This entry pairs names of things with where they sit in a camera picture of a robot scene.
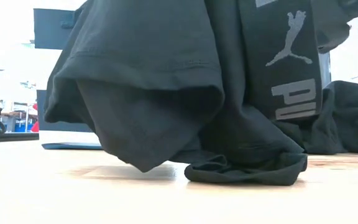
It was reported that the dark grey Puma garment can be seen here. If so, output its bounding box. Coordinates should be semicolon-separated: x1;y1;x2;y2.
43;0;358;187

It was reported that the navy white striped fabric bin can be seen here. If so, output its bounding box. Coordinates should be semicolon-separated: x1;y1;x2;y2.
33;8;104;151

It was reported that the red storage bin row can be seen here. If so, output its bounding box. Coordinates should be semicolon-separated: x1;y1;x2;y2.
30;102;40;133

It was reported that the blue storage box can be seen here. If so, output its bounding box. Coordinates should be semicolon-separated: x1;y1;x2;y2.
13;123;34;133

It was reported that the wooden desk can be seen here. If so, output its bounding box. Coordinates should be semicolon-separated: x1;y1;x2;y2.
0;110;39;133

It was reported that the black aluminium table frame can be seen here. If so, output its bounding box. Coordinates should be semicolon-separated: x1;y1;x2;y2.
0;131;40;144

